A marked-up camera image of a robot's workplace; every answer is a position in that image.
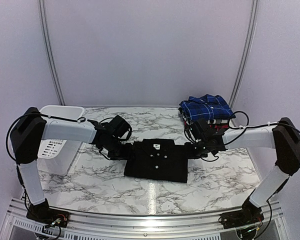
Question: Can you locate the left aluminium wall profile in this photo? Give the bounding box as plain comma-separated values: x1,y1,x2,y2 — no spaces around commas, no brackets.
37,0,66,106

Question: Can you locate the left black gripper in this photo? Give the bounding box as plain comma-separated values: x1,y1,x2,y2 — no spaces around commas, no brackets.
102,135,137,161

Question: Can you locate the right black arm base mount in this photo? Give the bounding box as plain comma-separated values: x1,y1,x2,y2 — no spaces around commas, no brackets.
218,208,264,229

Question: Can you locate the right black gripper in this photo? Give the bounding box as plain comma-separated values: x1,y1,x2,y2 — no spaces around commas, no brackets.
184,139,209,159

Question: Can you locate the red black plaid shirt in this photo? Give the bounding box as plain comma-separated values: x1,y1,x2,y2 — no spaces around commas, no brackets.
184,123,230,132

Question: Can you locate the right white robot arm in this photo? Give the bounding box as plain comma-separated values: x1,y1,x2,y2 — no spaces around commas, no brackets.
185,117,300,224

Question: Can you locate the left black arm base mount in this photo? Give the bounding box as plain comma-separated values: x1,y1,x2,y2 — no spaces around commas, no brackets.
26,207,70,228

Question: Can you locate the right aluminium wall profile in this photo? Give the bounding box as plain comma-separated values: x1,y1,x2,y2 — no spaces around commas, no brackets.
229,0,260,108

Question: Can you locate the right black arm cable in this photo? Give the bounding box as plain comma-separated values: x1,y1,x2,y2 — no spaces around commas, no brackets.
184,109,300,173

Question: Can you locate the black long sleeve shirt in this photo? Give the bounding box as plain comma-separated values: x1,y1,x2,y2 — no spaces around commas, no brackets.
124,138,188,183

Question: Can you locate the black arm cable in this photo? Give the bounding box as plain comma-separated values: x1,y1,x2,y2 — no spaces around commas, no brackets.
5,112,133,166
184,109,300,173

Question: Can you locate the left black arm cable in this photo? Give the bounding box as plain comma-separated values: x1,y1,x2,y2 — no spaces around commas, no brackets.
5,112,133,166

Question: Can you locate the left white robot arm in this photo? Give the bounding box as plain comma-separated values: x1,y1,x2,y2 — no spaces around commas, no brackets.
6,107,132,223

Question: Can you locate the aluminium table front rail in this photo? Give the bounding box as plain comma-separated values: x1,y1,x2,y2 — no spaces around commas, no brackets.
0,198,290,240

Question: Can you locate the black white patterned shirt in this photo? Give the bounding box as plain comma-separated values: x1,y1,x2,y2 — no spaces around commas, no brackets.
180,113,229,125

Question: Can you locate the aluminium wall profile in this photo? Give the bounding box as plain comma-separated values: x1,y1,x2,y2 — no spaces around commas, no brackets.
229,0,260,108
37,0,66,106

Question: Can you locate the white plastic laundry basket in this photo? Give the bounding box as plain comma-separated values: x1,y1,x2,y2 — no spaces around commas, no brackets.
37,105,85,177

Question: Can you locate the blue plaid shirt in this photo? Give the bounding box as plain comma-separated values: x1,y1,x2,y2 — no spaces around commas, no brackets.
179,94,235,122

